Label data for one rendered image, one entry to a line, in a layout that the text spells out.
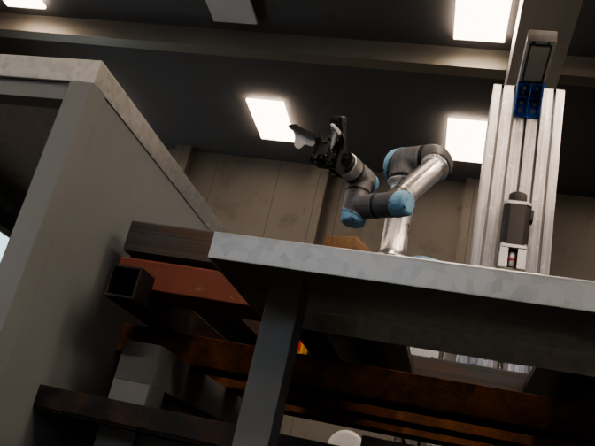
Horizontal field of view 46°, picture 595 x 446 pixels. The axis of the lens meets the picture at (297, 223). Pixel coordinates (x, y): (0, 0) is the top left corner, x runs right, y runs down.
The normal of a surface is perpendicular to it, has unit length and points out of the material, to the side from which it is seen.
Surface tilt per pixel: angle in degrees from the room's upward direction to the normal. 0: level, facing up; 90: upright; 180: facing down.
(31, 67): 90
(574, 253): 90
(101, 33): 90
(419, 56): 90
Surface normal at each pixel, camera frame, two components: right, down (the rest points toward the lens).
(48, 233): 0.96, 0.12
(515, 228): -0.16, -0.39
